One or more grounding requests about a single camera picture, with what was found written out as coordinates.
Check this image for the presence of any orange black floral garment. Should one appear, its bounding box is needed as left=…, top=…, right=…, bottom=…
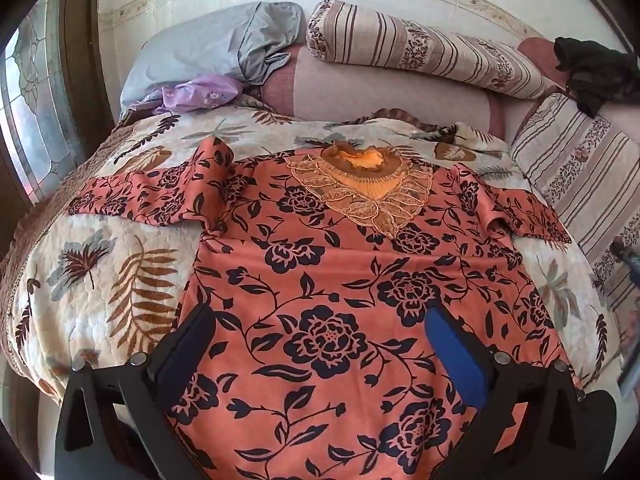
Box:
left=70, top=139, right=568, bottom=479

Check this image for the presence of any cream leaf pattern blanket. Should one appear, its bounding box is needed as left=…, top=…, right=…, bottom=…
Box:
left=0, top=105, right=626, bottom=411

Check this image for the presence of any striped floral pillow right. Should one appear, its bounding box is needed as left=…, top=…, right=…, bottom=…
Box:
left=508, top=91, right=640, bottom=311

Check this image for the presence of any stained glass window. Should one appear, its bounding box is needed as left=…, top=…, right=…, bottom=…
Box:
left=1, top=0, right=86, bottom=204

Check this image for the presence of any purple floral cloth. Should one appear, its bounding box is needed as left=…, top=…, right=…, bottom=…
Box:
left=128, top=74, right=243, bottom=115

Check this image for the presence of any black cloth on headboard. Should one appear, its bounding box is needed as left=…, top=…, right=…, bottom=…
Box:
left=553, top=37, right=640, bottom=118

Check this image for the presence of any pink mauve quilted mattress cover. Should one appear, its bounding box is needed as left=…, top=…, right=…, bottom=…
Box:
left=257, top=44, right=542, bottom=143

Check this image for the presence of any long striped bolster pillow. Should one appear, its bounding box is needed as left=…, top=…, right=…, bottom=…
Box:
left=306, top=0, right=548, bottom=100

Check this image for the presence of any brown wooden window frame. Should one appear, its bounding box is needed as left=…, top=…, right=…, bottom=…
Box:
left=1, top=0, right=114, bottom=252

